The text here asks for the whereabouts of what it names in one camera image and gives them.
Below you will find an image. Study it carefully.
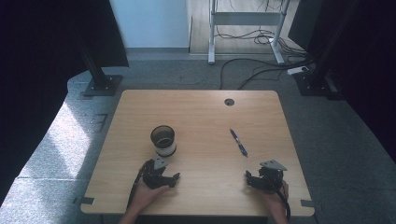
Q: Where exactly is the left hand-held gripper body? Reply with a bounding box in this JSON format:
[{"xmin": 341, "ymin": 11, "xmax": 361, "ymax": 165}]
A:
[{"xmin": 142, "ymin": 156, "xmax": 171, "ymax": 190}]

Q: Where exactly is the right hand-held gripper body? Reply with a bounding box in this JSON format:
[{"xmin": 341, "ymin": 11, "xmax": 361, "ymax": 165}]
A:
[{"xmin": 257, "ymin": 160, "xmax": 288, "ymax": 194}]

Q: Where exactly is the person's left hand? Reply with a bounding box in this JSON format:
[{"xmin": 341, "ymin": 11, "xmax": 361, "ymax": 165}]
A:
[{"xmin": 128, "ymin": 178, "xmax": 171, "ymax": 216}]

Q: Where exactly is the person's right hand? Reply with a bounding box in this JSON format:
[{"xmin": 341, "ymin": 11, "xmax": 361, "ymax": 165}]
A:
[{"xmin": 259, "ymin": 180, "xmax": 290, "ymax": 217}]

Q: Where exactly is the black and white cup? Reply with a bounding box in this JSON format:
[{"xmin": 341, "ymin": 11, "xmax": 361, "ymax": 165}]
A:
[{"xmin": 149, "ymin": 124, "xmax": 177, "ymax": 158}]

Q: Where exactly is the blue pen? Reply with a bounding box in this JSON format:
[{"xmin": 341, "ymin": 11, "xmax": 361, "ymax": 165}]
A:
[{"xmin": 229, "ymin": 128, "xmax": 249, "ymax": 159}]

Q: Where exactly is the black metal stand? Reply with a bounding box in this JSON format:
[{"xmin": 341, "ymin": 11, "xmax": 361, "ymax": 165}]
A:
[
  {"xmin": 76, "ymin": 36, "xmax": 124, "ymax": 98},
  {"xmin": 292, "ymin": 0, "xmax": 362, "ymax": 98}
]

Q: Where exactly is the white power strip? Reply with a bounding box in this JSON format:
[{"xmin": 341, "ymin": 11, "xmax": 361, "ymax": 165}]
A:
[{"xmin": 286, "ymin": 65, "xmax": 310, "ymax": 77}]

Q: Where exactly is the dark curtain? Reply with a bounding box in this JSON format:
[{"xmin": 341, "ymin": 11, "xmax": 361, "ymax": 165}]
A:
[
  {"xmin": 287, "ymin": 0, "xmax": 396, "ymax": 164},
  {"xmin": 0, "ymin": 0, "xmax": 130, "ymax": 206}
]

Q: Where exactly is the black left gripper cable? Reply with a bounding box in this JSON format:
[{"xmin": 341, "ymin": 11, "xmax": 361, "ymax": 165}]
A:
[{"xmin": 126, "ymin": 160, "xmax": 154, "ymax": 210}]

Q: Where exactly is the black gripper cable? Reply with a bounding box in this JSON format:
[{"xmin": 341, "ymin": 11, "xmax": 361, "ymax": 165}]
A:
[
  {"xmin": 263, "ymin": 174, "xmax": 292, "ymax": 222},
  {"xmin": 126, "ymin": 160, "xmax": 154, "ymax": 210}
]

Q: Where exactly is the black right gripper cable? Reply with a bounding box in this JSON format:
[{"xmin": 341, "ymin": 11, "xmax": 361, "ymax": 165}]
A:
[{"xmin": 263, "ymin": 174, "xmax": 292, "ymax": 222}]

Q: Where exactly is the black floor cable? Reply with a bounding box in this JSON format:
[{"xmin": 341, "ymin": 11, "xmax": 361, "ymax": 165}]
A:
[{"xmin": 219, "ymin": 57, "xmax": 316, "ymax": 91}]

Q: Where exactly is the tangle of black cables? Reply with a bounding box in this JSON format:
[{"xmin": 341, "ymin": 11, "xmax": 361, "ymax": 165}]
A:
[{"xmin": 215, "ymin": 0, "xmax": 307, "ymax": 58}]

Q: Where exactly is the white metal desk frame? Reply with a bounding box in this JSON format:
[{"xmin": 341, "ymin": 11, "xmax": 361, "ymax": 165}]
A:
[{"xmin": 207, "ymin": 0, "xmax": 291, "ymax": 65}]

